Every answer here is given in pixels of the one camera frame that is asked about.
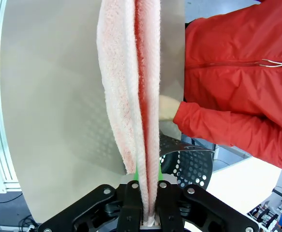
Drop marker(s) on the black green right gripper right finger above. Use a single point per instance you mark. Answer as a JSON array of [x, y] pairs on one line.
[[203, 207]]

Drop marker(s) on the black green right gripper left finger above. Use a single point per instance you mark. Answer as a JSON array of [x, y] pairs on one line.
[[94, 207]]

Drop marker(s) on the pink terry towel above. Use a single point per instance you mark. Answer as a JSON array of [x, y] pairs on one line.
[[121, 72]]

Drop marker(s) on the red-sleeved left forearm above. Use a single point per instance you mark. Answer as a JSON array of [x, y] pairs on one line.
[[227, 130]]

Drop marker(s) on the person's left hand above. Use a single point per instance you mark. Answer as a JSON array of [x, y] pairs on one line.
[[167, 107]]

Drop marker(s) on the white side table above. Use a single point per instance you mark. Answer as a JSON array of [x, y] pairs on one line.
[[237, 183]]

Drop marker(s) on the black perforated metal chair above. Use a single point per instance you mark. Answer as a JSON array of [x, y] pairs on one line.
[[194, 164]]

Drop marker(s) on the black equipment rack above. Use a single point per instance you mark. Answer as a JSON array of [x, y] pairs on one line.
[[264, 215]]

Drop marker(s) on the white power strip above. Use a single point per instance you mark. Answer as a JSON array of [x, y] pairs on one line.
[[15, 227]]

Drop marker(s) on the red zip jacket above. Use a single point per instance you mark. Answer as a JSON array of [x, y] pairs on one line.
[[232, 43]]

